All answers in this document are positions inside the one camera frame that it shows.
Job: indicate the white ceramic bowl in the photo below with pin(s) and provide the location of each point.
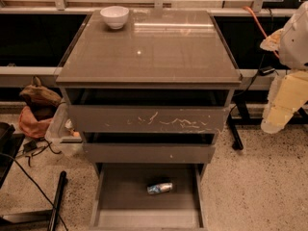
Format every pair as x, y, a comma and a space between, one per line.
115, 16

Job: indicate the grey top drawer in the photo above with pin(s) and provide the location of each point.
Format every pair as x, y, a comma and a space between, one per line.
147, 120

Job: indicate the black power adapter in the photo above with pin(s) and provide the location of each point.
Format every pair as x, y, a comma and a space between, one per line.
264, 71

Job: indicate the orange cloth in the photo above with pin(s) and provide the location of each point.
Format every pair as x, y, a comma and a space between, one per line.
30, 126

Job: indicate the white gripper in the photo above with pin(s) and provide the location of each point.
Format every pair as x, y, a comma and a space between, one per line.
295, 45

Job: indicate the grey middle drawer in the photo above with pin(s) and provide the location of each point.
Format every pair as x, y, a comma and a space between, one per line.
148, 153

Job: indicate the black table leg frame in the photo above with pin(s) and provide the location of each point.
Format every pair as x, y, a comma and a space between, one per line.
239, 113

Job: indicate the grey open bottom drawer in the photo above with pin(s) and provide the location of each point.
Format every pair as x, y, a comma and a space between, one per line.
122, 202

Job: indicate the blue silver redbull can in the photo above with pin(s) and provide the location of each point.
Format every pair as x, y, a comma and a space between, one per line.
160, 188

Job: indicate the grey drawer cabinet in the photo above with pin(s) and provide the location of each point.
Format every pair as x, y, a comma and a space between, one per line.
159, 59

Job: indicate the black metal bar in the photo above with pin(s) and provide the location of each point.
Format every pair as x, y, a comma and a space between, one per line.
55, 215

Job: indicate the clear plastic container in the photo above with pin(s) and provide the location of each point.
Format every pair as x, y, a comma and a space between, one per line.
61, 137

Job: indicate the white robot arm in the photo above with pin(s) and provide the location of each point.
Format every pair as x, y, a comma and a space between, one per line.
293, 50

